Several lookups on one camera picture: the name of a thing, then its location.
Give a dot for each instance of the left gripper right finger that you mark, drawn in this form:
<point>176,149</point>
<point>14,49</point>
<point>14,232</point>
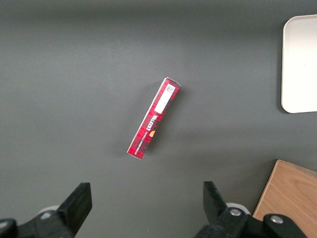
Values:
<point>218,215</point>

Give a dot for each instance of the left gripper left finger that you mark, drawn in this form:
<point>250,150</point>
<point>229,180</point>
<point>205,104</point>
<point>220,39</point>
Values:
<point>71,213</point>

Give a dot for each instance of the wooden drawer cabinet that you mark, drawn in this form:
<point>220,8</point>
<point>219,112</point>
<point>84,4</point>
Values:
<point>289,198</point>

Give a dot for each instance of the red tartan cookie box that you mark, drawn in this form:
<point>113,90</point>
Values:
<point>154,119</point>

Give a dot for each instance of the beige plastic tray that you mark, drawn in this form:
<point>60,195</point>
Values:
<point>301,64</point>

